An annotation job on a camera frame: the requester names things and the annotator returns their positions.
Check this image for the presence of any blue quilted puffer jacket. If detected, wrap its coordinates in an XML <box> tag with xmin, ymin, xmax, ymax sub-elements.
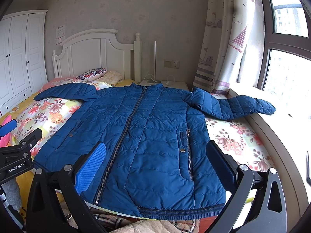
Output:
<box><xmin>34</xmin><ymin>83</ymin><xmax>275</xmax><ymax>220</ymax></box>

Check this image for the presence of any grey gloved left hand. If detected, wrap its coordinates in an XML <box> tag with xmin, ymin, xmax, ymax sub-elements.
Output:
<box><xmin>1</xmin><ymin>178</ymin><xmax>22</xmax><ymax>211</ymax></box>

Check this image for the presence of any white wardrobe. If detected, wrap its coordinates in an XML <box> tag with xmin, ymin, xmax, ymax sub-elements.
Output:
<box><xmin>1</xmin><ymin>10</ymin><xmax>47</xmax><ymax>116</ymax></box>

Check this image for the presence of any beige dotted pillow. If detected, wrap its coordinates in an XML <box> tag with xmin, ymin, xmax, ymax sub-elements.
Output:
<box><xmin>97</xmin><ymin>70</ymin><xmax>122</xmax><ymax>86</ymax></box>

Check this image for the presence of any colourful patterned pillow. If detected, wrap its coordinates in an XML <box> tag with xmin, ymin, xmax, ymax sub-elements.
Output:
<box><xmin>77</xmin><ymin>68</ymin><xmax>107</xmax><ymax>81</ymax></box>

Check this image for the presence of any silver pole desk lamp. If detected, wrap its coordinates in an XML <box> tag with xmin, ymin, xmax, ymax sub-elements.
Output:
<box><xmin>147</xmin><ymin>41</ymin><xmax>161</xmax><ymax>84</ymax></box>

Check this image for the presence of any white bedside table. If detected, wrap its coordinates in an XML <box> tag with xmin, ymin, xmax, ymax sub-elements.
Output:
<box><xmin>139</xmin><ymin>80</ymin><xmax>189</xmax><ymax>91</ymax></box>

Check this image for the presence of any white wooden headboard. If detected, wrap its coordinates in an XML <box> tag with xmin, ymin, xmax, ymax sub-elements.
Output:
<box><xmin>52</xmin><ymin>28</ymin><xmax>142</xmax><ymax>83</ymax></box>

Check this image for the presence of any patterned window curtain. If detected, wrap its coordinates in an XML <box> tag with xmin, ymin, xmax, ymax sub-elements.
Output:
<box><xmin>193</xmin><ymin>0</ymin><xmax>265</xmax><ymax>95</ymax></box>

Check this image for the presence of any dark framed window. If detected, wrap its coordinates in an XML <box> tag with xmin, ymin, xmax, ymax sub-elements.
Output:
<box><xmin>257</xmin><ymin>0</ymin><xmax>310</xmax><ymax>93</ymax></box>

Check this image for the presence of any white charger with cable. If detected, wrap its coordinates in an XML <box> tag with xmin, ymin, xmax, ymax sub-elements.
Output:
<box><xmin>144</xmin><ymin>74</ymin><xmax>176</xmax><ymax>86</ymax></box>

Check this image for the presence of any wall paper notice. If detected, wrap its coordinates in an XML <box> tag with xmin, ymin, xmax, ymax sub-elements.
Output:
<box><xmin>55</xmin><ymin>24</ymin><xmax>66</xmax><ymax>45</ymax></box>

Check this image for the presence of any wall power socket plate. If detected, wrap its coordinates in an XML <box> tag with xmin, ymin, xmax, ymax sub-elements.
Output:
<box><xmin>163</xmin><ymin>60</ymin><xmax>180</xmax><ymax>69</ymax></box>

